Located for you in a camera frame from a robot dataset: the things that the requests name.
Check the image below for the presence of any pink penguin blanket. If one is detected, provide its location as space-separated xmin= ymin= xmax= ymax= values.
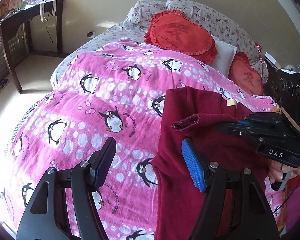
xmin=2 ymin=37 xmax=290 ymax=240

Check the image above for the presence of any floral bed sheet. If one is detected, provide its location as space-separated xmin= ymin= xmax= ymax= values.
xmin=51 ymin=24 xmax=131 ymax=87

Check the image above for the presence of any long floral pillow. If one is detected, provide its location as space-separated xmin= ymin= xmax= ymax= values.
xmin=166 ymin=0 xmax=269 ymax=82

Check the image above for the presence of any short floral pillow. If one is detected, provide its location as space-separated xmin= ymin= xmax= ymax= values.
xmin=122 ymin=0 xmax=168 ymax=38

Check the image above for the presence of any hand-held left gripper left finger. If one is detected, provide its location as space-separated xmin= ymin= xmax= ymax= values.
xmin=16 ymin=137 xmax=117 ymax=240

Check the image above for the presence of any large red heart pillow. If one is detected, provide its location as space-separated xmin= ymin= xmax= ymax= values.
xmin=143 ymin=9 xmax=218 ymax=64

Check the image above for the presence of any white pillow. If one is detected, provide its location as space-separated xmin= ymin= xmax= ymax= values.
xmin=209 ymin=34 xmax=238 ymax=77

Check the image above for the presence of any maroon sweater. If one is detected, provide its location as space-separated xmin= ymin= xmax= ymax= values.
xmin=151 ymin=86 xmax=281 ymax=240

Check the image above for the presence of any wooden slatted cabinet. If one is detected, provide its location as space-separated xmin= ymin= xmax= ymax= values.
xmin=0 ymin=26 xmax=31 ymax=82

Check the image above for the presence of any person's right forearm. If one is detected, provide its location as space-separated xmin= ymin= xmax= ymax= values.
xmin=280 ymin=164 xmax=300 ymax=233

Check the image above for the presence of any small red heart pillow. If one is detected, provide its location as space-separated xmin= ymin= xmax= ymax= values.
xmin=227 ymin=52 xmax=265 ymax=97

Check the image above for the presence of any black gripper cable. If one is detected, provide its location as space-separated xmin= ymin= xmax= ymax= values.
xmin=274 ymin=161 xmax=300 ymax=215

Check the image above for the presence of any thin black cable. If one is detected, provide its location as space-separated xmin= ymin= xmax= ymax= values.
xmin=46 ymin=12 xmax=53 ymax=45

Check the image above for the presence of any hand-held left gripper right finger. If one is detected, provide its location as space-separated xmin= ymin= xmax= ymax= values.
xmin=181 ymin=138 xmax=282 ymax=240

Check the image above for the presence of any dark wooden desk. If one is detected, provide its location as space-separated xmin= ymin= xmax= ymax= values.
xmin=0 ymin=0 xmax=65 ymax=94

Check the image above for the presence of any patterned floor mat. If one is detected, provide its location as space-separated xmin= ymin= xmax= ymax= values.
xmin=0 ymin=78 xmax=10 ymax=93

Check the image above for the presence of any person's right hand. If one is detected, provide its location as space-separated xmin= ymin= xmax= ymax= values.
xmin=268 ymin=159 xmax=300 ymax=192

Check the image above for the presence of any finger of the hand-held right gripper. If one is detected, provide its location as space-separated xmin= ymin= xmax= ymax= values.
xmin=216 ymin=124 xmax=256 ymax=138
xmin=225 ymin=116 xmax=253 ymax=127

